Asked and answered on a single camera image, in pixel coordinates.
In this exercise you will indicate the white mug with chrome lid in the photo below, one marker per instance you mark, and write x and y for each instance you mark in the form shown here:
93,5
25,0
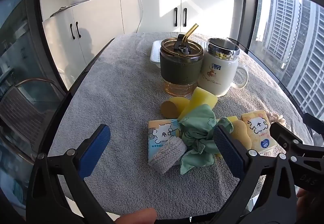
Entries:
217,79

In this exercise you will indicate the grey fleece blanket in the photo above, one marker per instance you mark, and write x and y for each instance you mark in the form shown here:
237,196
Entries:
114,87

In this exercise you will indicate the high-rise building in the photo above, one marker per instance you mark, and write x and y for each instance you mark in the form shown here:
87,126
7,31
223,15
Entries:
291,36

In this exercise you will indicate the grey knitted coaster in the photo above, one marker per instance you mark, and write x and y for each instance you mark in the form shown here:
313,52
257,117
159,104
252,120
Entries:
167,155

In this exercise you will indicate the green floral cloth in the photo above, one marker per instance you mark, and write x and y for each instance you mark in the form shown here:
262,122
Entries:
200,125

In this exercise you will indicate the metal frame chair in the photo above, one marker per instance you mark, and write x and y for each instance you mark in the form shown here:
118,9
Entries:
27,112

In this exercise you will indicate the black window frame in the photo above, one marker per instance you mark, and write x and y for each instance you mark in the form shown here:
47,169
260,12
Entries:
247,6

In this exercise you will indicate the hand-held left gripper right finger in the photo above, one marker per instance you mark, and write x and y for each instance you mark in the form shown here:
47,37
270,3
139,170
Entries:
227,149

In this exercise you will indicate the green tumbler with amber straw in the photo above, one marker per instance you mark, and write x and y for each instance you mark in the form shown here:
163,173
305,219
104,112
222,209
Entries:
181,69

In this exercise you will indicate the person's right hand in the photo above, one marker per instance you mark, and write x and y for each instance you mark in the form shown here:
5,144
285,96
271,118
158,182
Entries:
303,196

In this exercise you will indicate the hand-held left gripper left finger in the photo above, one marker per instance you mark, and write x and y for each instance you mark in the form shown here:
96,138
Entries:
96,148

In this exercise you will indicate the flat paper sheets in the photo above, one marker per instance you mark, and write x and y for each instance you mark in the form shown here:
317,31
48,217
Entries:
59,11

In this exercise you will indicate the small yellow sponge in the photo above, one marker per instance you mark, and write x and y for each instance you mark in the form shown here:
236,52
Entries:
232,119

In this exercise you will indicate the yellow tissue pack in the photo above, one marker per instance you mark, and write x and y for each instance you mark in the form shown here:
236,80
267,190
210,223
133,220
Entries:
258,130

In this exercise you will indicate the tan peanut-shaped sponge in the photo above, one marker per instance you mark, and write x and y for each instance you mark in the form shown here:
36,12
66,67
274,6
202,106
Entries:
241,133

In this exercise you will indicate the yellow sponge block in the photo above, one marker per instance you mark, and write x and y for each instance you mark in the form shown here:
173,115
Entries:
202,100
174,107

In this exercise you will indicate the cream scrunchie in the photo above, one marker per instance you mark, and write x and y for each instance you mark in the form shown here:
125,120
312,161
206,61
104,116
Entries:
278,119

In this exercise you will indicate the white cabinet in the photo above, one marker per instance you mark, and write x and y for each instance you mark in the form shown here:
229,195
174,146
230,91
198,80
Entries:
106,16

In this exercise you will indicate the white plastic tray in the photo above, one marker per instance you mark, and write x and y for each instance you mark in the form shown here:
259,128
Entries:
155,54

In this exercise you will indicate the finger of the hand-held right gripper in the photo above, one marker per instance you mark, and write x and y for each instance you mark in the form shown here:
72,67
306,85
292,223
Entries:
315,121
281,133

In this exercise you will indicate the person's left hand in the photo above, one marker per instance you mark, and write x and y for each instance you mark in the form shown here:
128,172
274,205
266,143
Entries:
138,216

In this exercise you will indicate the blue tissue pack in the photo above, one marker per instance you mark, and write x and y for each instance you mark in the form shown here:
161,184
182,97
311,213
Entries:
160,138

